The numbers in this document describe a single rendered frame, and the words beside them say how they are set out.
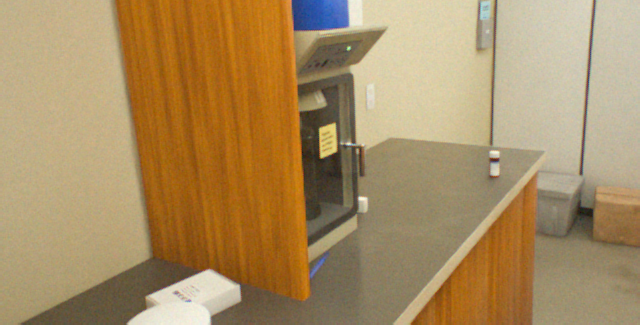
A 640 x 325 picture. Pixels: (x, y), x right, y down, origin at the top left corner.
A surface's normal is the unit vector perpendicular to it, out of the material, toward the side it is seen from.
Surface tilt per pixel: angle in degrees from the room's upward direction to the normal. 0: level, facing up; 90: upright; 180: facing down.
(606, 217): 90
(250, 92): 90
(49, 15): 90
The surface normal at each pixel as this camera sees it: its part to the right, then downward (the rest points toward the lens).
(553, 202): -0.57, 0.33
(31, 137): 0.83, 0.09
